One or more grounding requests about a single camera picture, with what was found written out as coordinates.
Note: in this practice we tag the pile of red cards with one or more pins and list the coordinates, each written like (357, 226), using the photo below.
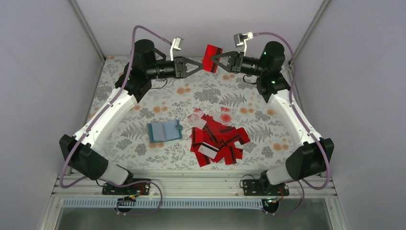
(219, 134)

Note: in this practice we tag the floral patterned table mat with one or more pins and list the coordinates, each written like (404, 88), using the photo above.
(270, 143)

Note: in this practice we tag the teal card holder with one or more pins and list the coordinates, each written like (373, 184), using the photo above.
(160, 132)

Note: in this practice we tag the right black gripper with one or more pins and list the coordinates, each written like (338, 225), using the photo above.
(235, 59)

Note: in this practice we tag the white card under stripe card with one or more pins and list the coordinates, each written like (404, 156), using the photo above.
(208, 150)

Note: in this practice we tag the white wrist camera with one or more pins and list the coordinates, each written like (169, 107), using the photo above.
(241, 39)
(175, 46)

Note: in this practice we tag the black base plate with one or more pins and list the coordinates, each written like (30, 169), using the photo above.
(254, 187)
(141, 188)

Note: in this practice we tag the white card with red print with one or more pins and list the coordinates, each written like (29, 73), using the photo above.
(196, 121)

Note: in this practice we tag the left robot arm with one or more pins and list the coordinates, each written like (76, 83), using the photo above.
(81, 150)

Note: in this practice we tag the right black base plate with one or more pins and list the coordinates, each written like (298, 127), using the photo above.
(254, 187)

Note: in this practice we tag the aluminium rail frame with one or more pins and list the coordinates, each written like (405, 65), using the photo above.
(199, 184)

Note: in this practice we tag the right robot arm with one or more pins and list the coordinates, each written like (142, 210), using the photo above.
(310, 160)

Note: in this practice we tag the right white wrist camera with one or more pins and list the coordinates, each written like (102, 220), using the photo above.
(241, 39)

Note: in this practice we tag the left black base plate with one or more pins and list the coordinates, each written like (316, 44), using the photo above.
(141, 188)

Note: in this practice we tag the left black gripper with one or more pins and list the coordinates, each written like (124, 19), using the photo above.
(179, 65)

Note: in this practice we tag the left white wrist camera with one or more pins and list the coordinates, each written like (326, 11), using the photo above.
(175, 46)

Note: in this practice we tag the red card with black stripe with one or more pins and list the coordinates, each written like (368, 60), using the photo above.
(208, 62)

